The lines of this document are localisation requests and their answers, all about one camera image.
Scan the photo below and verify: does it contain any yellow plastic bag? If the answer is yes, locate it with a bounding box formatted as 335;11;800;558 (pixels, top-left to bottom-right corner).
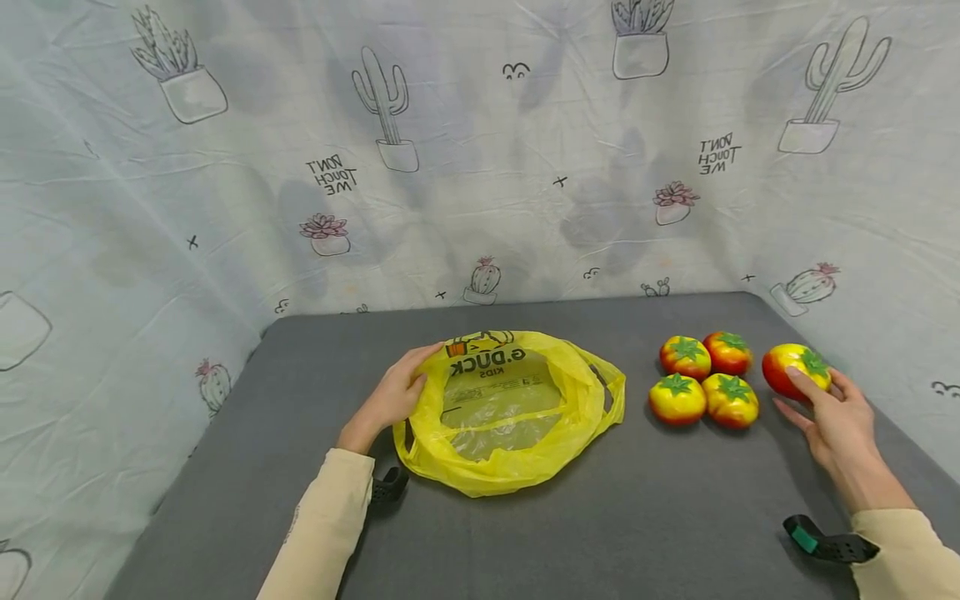
392;329;628;499

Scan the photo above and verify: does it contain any person's right forearm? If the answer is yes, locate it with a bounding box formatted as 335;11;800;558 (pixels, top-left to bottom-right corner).
849;507;960;600

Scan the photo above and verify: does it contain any red yellow toy tomato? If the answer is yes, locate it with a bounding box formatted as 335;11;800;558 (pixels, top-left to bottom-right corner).
702;373;760;430
702;331;753;377
761;342;833;403
659;335;713;382
647;372;708;428

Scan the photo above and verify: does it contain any person's left hand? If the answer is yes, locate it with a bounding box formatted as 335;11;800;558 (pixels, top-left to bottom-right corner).
337;342;446;456

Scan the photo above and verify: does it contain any black wrist band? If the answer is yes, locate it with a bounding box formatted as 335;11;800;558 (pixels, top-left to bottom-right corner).
782;514;881;565
370;466;411;504

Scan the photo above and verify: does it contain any person's right hand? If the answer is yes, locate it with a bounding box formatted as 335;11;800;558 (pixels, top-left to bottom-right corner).
772;366;917;517

